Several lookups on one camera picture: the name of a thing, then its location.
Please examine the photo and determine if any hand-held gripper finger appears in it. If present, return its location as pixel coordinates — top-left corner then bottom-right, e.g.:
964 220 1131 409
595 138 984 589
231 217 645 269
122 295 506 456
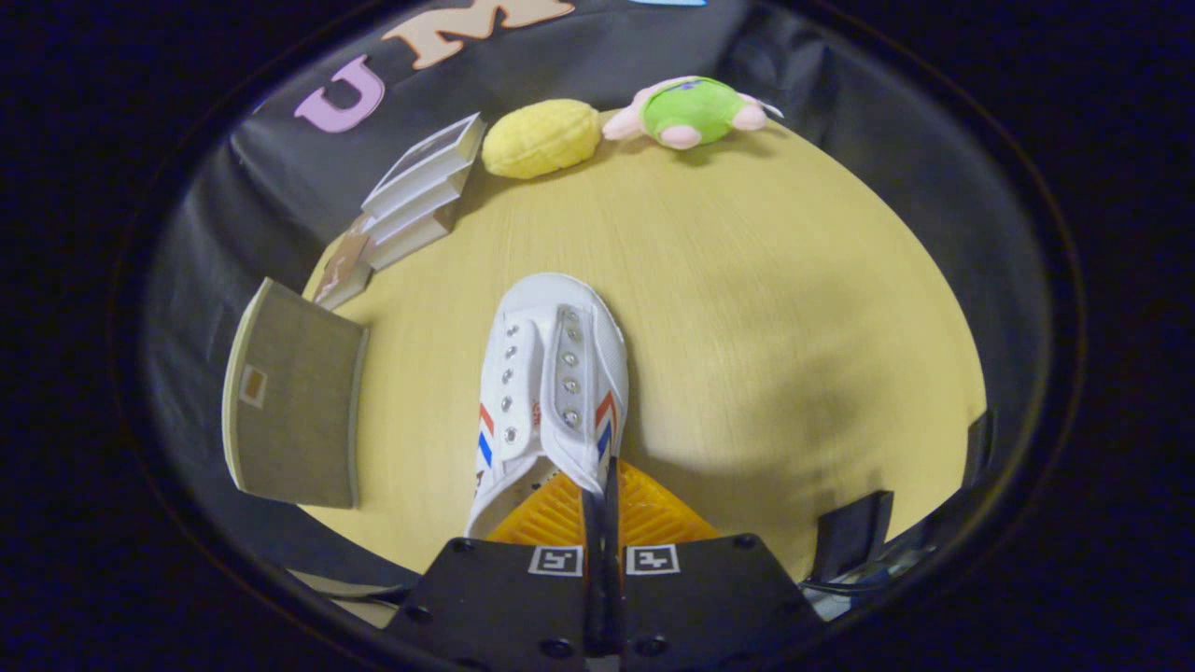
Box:
385 462 606 672
604 457 824 672

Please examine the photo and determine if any white canvas shoe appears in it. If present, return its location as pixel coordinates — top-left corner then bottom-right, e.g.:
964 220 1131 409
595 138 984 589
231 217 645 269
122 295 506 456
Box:
464 272 629 540

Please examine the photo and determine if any grey fabric storage box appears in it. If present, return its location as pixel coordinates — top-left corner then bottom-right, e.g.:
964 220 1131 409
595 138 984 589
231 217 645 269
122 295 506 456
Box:
221 277 371 511

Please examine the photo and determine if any black plastic bar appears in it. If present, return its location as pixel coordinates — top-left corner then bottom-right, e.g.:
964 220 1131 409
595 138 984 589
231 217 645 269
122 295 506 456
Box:
808 490 895 587

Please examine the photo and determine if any white paperback book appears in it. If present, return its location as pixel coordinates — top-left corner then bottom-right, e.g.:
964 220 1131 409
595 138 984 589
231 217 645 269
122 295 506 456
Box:
362 168 472 245
366 201 458 272

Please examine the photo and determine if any brown cover book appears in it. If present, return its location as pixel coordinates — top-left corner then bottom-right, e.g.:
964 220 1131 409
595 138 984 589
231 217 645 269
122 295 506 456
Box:
313 217 374 311

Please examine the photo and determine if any yellow plush toy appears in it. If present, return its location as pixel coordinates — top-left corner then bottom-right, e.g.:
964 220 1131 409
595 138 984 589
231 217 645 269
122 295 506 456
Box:
481 99 603 180

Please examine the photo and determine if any white photo cover book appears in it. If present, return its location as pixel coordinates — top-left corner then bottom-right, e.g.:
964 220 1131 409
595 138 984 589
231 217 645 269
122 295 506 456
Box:
361 113 486 221

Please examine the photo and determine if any pink pig plush toy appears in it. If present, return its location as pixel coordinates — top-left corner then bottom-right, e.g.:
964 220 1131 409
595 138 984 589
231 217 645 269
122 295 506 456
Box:
602 76 783 151

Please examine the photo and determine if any black backdrop cloth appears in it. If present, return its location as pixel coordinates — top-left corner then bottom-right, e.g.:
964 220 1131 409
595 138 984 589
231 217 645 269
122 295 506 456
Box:
140 0 1047 589

